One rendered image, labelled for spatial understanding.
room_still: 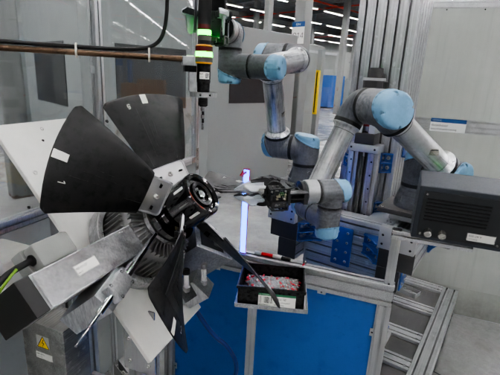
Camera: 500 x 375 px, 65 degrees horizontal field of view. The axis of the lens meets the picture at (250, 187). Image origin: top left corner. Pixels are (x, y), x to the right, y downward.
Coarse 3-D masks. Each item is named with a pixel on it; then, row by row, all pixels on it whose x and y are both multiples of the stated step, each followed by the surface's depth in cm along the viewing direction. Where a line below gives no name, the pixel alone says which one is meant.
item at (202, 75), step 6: (198, 66) 99; (204, 66) 98; (210, 66) 100; (198, 72) 99; (204, 72) 99; (210, 72) 100; (198, 78) 100; (204, 78) 99; (210, 78) 101; (198, 84) 100; (204, 84) 100; (198, 90) 101; (204, 90) 100; (198, 102) 102; (204, 102) 101
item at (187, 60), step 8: (184, 56) 97; (184, 64) 97; (192, 64) 98; (192, 72) 98; (192, 80) 99; (192, 88) 99; (192, 96) 100; (200, 96) 99; (208, 96) 99; (216, 96) 101
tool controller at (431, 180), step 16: (432, 176) 120; (448, 176) 119; (464, 176) 119; (480, 176) 118; (432, 192) 115; (448, 192) 113; (464, 192) 112; (480, 192) 111; (496, 192) 110; (416, 208) 120; (432, 208) 117; (448, 208) 115; (464, 208) 114; (480, 208) 112; (496, 208) 110; (416, 224) 122; (432, 224) 120; (448, 224) 118; (464, 224) 116; (480, 224) 114; (496, 224) 112; (448, 240) 121; (464, 240) 118; (480, 240) 117; (496, 240) 115
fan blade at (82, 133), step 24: (72, 120) 78; (96, 120) 82; (72, 144) 78; (96, 144) 81; (120, 144) 85; (48, 168) 74; (72, 168) 78; (96, 168) 81; (120, 168) 85; (144, 168) 90; (48, 192) 74; (72, 192) 78; (96, 192) 82; (120, 192) 86; (144, 192) 91
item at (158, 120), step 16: (128, 96) 109; (160, 96) 113; (112, 112) 105; (128, 112) 107; (144, 112) 108; (160, 112) 110; (176, 112) 112; (128, 128) 105; (144, 128) 106; (160, 128) 107; (176, 128) 109; (144, 144) 105; (160, 144) 105; (176, 144) 106; (144, 160) 103; (160, 160) 104; (176, 160) 104
